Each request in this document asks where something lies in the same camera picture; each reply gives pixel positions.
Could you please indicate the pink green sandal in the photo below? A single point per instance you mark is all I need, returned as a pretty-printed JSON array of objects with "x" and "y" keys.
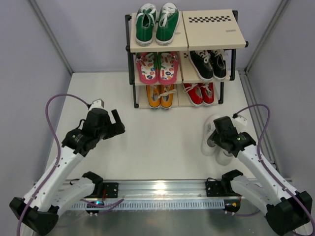
[
  {"x": 168, "y": 65},
  {"x": 146, "y": 64}
]

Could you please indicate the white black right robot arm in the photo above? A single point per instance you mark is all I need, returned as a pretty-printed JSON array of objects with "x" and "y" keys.
[{"x": 285, "y": 208}]

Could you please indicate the aluminium mounting rail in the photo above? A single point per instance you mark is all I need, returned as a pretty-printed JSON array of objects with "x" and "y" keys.
[{"x": 191, "y": 189}]

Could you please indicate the black canvas sneaker right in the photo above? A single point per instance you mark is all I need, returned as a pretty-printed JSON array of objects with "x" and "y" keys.
[{"x": 218, "y": 63}]

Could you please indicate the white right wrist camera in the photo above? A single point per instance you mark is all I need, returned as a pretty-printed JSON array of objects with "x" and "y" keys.
[{"x": 240, "y": 120}]

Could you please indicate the orange canvas sneaker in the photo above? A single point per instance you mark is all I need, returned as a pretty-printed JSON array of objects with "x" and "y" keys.
[
  {"x": 153, "y": 92},
  {"x": 166, "y": 96}
]

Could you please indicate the green canvas sneaker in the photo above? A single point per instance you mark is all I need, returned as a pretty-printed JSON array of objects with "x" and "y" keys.
[
  {"x": 145, "y": 22},
  {"x": 168, "y": 20}
]

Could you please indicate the slotted grey cable duct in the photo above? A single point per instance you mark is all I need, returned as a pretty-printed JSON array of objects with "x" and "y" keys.
[{"x": 170, "y": 204}]

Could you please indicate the black canvas sneaker left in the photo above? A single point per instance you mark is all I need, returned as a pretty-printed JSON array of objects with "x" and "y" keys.
[{"x": 201, "y": 62}]

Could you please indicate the cream black shoe shelf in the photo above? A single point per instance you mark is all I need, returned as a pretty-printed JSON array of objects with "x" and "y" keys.
[{"x": 197, "y": 30}]

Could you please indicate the red canvas sneaker right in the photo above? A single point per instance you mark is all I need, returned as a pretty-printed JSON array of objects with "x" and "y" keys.
[{"x": 207, "y": 92}]

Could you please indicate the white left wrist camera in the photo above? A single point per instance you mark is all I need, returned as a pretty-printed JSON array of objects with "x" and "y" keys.
[{"x": 99, "y": 104}]

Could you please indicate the black canvas sneaker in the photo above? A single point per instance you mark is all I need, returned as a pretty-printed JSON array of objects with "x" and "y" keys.
[
  {"x": 201, "y": 62},
  {"x": 218, "y": 63}
]

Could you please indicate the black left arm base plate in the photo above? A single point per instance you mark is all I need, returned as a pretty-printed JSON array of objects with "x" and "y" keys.
[{"x": 108, "y": 190}]

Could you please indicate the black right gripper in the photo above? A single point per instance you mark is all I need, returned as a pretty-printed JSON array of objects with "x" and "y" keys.
[{"x": 215, "y": 137}]

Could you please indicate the red canvas sneaker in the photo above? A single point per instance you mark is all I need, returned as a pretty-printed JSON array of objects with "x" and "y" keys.
[
  {"x": 194, "y": 93},
  {"x": 207, "y": 92}
]

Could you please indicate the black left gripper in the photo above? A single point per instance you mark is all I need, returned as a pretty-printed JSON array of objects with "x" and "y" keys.
[{"x": 115, "y": 129}]

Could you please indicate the white leather sneaker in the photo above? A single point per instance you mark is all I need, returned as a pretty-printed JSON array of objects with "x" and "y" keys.
[
  {"x": 208, "y": 147},
  {"x": 224, "y": 157}
]

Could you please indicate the green canvas sneaker right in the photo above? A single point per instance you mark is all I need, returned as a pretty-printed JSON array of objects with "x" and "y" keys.
[{"x": 168, "y": 20}]

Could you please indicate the red canvas sneaker left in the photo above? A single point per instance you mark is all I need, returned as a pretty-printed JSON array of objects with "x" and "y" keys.
[{"x": 194, "y": 93}]

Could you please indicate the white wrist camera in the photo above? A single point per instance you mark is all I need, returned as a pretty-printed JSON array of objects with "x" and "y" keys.
[
  {"x": 99, "y": 104},
  {"x": 240, "y": 120}
]

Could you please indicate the green canvas sneaker left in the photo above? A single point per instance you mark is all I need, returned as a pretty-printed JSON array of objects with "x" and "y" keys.
[{"x": 145, "y": 22}]

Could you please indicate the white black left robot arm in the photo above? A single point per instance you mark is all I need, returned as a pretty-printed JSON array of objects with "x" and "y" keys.
[{"x": 42, "y": 206}]

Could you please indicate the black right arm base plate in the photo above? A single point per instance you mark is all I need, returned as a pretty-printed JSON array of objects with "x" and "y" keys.
[{"x": 218, "y": 188}]

